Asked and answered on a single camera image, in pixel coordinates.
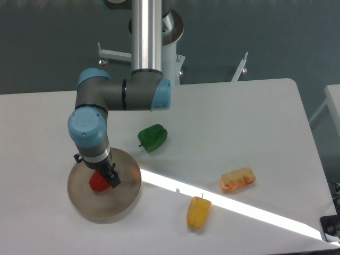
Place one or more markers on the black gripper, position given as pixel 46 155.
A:
pixel 103 166

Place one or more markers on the red toy pepper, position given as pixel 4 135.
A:
pixel 98 183

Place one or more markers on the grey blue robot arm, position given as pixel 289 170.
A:
pixel 96 94

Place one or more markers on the beige round plate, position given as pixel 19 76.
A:
pixel 111 204

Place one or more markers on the green toy pepper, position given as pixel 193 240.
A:
pixel 152 137

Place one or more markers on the yellow toy pepper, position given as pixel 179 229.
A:
pixel 198 212

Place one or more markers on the orange toy bread piece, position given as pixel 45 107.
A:
pixel 237 179

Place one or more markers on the black device at table edge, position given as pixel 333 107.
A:
pixel 330 227

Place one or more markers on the white side table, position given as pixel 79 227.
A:
pixel 330 104

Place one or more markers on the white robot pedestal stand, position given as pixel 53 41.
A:
pixel 172 62

